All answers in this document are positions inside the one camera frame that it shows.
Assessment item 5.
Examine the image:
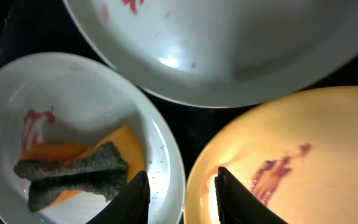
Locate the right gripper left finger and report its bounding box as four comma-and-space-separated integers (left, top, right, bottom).
86, 170, 150, 224

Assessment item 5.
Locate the round black tray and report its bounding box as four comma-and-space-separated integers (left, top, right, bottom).
0, 0, 358, 178

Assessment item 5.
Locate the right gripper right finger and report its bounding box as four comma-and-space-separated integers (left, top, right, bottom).
214, 167, 287, 224

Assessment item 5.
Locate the yellow plate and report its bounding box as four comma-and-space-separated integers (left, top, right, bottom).
184, 86, 358, 223

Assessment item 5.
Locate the light blue plate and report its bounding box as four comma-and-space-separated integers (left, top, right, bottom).
0, 52, 185, 223
65, 0, 358, 108

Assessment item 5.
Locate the orange green sponge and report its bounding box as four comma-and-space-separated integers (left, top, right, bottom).
14, 126, 145, 212

